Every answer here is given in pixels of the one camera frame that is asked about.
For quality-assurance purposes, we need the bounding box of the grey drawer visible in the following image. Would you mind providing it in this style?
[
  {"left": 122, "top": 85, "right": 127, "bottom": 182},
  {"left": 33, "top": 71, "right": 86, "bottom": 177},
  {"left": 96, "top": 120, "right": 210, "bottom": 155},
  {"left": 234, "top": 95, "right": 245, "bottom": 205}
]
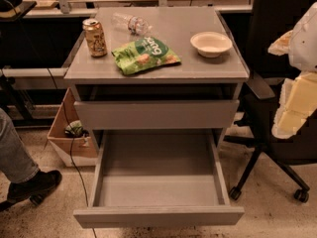
[
  {"left": 73, "top": 130, "right": 244, "bottom": 228},
  {"left": 72, "top": 84, "right": 239, "bottom": 130}
]

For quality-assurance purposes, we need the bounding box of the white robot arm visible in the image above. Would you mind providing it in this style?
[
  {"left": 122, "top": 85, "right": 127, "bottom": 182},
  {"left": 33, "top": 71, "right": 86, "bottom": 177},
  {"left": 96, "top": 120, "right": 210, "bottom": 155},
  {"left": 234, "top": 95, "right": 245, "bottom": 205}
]
[{"left": 268, "top": 3, "right": 317, "bottom": 139}]

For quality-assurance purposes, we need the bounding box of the grey drawer cabinet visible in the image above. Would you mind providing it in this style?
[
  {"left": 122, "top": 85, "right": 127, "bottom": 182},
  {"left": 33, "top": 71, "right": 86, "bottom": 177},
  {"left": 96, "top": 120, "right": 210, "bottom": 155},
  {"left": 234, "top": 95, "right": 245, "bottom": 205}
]
[{"left": 65, "top": 7, "right": 249, "bottom": 147}]

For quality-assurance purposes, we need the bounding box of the grey top drawer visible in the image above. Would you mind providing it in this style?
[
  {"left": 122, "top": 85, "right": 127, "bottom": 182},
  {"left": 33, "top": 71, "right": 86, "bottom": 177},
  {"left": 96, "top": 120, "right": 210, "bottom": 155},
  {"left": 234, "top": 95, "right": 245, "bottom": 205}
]
[{"left": 72, "top": 84, "right": 239, "bottom": 130}]

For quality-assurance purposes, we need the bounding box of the green chip bag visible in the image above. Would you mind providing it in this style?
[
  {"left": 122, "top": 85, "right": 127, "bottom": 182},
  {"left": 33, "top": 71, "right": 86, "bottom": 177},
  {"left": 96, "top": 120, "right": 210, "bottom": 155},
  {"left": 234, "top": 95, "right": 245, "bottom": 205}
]
[{"left": 112, "top": 37, "right": 181, "bottom": 75}]

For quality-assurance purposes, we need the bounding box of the white paper bowl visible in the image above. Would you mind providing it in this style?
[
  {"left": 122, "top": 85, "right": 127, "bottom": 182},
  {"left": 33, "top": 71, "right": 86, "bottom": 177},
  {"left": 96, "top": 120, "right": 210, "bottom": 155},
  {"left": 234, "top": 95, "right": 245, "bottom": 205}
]
[{"left": 190, "top": 32, "right": 233, "bottom": 58}]

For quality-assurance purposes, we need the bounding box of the green item in box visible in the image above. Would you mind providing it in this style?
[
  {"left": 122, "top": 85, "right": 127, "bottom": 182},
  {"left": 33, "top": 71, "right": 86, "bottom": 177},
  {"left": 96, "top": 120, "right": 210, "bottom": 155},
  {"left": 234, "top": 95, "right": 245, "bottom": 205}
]
[{"left": 64, "top": 120, "right": 89, "bottom": 138}]

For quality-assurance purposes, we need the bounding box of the clear plastic water bottle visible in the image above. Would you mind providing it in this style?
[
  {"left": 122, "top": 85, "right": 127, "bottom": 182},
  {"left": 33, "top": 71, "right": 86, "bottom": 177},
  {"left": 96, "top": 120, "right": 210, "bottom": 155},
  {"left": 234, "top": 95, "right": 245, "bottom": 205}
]
[{"left": 111, "top": 12, "right": 152, "bottom": 36}]

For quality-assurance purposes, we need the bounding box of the cardboard box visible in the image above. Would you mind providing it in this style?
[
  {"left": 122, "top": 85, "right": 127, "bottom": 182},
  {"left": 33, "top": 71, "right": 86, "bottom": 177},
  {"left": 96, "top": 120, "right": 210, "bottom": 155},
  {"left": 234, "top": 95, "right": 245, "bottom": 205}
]
[{"left": 48, "top": 88, "right": 97, "bottom": 167}]

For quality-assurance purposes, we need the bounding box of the gold soda can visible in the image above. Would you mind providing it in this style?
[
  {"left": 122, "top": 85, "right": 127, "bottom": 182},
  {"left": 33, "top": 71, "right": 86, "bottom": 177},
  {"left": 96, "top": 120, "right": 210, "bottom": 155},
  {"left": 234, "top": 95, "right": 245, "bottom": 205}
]
[{"left": 82, "top": 18, "right": 107, "bottom": 58}]

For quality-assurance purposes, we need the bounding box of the black shoe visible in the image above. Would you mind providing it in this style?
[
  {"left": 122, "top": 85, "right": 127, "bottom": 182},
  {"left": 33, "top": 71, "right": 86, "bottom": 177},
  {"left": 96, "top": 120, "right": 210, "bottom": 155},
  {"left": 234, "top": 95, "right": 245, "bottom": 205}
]
[{"left": 0, "top": 170, "right": 62, "bottom": 211}]

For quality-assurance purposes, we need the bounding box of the person leg in jeans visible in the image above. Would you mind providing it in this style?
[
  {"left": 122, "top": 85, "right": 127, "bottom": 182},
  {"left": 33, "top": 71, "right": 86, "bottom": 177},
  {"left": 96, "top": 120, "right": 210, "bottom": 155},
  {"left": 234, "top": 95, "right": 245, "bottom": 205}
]
[{"left": 0, "top": 109, "right": 40, "bottom": 183}]

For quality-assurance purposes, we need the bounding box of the black office chair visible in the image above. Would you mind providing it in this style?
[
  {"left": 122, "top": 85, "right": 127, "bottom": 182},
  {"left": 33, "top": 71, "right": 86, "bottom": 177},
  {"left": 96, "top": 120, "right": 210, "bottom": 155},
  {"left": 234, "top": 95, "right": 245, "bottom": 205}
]
[{"left": 225, "top": 0, "right": 317, "bottom": 202}]

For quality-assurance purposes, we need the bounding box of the black cable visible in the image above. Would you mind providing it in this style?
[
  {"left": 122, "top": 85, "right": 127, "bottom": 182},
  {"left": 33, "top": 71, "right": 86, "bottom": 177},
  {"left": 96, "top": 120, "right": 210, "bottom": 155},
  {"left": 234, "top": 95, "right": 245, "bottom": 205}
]
[{"left": 46, "top": 66, "right": 98, "bottom": 238}]

